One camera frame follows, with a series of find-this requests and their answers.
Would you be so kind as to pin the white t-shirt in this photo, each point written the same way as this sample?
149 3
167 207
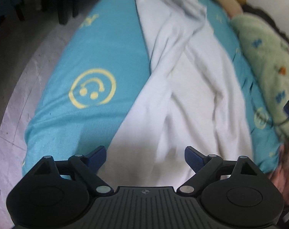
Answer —
192 98

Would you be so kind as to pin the green fleece cartoon blanket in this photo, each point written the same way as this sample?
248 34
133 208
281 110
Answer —
268 56

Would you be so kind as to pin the person's right hand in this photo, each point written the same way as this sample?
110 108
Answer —
280 177

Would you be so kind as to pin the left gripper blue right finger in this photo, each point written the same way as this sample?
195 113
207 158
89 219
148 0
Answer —
205 168

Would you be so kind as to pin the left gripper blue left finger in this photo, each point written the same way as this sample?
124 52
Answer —
86 168

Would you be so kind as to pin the black clothing pile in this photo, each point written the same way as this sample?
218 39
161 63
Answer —
266 17

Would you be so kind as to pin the turquoise patterned bed sheet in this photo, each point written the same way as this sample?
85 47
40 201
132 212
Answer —
102 71

